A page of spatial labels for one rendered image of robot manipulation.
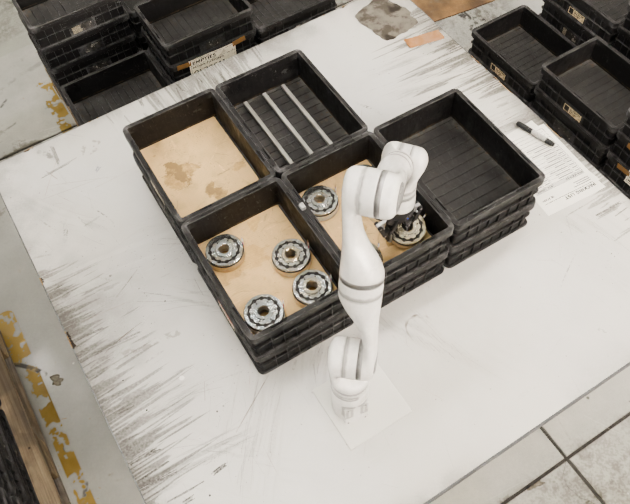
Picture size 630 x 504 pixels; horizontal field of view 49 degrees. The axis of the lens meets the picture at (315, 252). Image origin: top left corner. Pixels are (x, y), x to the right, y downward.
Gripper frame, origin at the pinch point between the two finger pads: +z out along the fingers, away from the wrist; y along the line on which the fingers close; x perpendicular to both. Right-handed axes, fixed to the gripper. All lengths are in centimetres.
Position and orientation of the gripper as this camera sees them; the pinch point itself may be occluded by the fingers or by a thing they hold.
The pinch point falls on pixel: (396, 232)
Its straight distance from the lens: 185.6
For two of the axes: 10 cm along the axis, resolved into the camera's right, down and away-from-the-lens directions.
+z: 0.5, 5.1, 8.6
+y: 8.7, -4.5, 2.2
